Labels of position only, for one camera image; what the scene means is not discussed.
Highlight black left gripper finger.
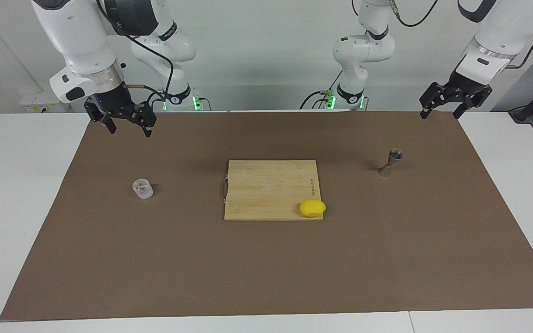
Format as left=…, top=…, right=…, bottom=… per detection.
left=453, top=86, right=493, bottom=119
left=420, top=83, right=450, bottom=120

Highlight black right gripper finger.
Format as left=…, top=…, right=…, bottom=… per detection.
left=84, top=99, right=117, bottom=135
left=130, top=103, right=157, bottom=138

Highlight small clear glass cup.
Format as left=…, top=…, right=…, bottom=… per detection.
left=132, top=178, right=154, bottom=200

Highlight steel double jigger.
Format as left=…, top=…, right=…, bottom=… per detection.
left=378, top=148, right=403, bottom=178

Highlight white box with yellow labels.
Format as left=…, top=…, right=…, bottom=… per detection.
left=19, top=90, right=70, bottom=113

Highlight wooden cutting board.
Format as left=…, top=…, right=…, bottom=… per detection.
left=221, top=160, right=324, bottom=221

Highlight yellow lemon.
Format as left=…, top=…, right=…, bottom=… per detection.
left=299, top=199, right=327, bottom=218

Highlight brown table mat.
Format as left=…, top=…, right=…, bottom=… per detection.
left=0, top=110, right=533, bottom=321

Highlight black right arm base cables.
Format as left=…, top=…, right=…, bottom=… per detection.
left=146, top=87, right=211, bottom=111

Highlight black arm base cables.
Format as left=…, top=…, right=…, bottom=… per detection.
left=146, top=87, right=211, bottom=111
left=300, top=69, right=343, bottom=110

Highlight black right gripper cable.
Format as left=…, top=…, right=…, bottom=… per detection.
left=96, top=0, right=174, bottom=105

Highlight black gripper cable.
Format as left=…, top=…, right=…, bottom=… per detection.
left=351, top=0, right=533, bottom=70
left=96, top=0, right=174, bottom=105

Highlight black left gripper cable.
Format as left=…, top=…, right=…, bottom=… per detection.
left=351, top=0, right=533, bottom=70

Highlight black left arm velcro strap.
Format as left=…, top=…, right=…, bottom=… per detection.
left=367, top=25, right=390, bottom=41

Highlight black arm velcro strap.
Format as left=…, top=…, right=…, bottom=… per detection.
left=367, top=25, right=390, bottom=41
left=157, top=21, right=178, bottom=42

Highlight black right arm velcro strap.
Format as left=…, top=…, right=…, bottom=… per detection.
left=157, top=21, right=178, bottom=42

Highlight black left arm base cables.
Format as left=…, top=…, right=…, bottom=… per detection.
left=300, top=69, right=343, bottom=110

